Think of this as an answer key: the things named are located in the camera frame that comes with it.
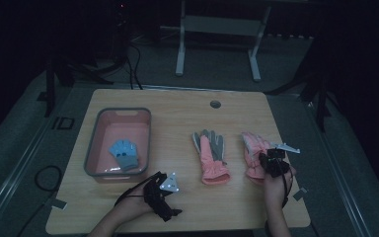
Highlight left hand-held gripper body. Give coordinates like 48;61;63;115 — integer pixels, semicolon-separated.
143;171;181;212

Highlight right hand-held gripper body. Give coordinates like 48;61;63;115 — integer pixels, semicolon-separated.
263;141;301;179

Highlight pink ski glove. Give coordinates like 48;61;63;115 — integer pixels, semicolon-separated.
241;131;272;185
190;128;232;186

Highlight blue knitted monster glove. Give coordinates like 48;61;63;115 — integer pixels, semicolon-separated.
108;138;141;172

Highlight pink basin with grey rim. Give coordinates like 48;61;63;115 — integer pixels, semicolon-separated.
83;107;153;184

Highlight person's right hand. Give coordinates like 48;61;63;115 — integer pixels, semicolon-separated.
263;164;297;210

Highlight person's left hand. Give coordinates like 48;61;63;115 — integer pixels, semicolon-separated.
114;185;153;224

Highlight grey tape piece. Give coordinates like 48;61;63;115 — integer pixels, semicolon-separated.
50;197;69;211
292;187;309;202

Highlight black tripod stand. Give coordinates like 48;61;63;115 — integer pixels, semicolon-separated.
41;58;114;119
265;48;341;133

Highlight white metal stand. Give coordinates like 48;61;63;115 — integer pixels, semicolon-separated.
175;0;272;83

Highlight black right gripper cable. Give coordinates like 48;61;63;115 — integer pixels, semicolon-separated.
280;167;294;209

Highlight black floor cable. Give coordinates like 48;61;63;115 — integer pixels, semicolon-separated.
15;165;64;237

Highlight black hanging cables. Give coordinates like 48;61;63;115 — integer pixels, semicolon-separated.
125;41;145;91

